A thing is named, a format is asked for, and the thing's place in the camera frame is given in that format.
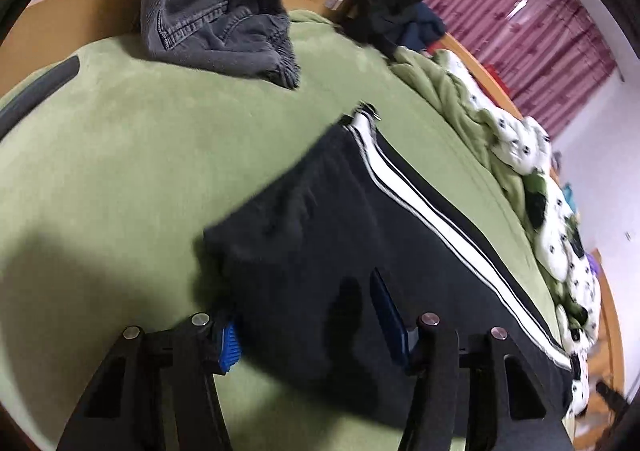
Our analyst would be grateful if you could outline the maroon curtain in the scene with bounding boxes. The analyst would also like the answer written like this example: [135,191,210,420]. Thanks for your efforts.
[410,0,618,132]

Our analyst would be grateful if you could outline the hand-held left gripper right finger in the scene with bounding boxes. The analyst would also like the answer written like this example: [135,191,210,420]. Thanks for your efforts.
[369,269,576,451]

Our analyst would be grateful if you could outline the wooden bed frame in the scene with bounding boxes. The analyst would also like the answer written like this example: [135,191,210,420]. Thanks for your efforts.
[0,0,628,447]

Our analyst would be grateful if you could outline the dark grey strap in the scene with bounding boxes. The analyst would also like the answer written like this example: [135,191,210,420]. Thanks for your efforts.
[0,56,81,134]

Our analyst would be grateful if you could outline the navy blue garment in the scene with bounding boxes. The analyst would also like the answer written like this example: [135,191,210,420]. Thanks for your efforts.
[400,3,446,54]

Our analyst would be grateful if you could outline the green plush bed sheet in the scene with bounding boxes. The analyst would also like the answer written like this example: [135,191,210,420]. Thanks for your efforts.
[0,10,566,451]

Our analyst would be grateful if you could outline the grey denim pants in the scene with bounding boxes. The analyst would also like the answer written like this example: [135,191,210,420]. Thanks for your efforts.
[140,0,313,90]

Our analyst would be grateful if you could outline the black pants with white stripes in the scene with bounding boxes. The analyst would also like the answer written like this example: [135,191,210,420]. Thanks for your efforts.
[202,103,583,432]

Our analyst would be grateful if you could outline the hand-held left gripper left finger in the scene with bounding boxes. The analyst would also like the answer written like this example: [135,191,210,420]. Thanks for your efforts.
[56,312,240,451]

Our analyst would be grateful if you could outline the white floral green quilt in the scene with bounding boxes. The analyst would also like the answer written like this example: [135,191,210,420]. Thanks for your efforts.
[390,48,603,419]

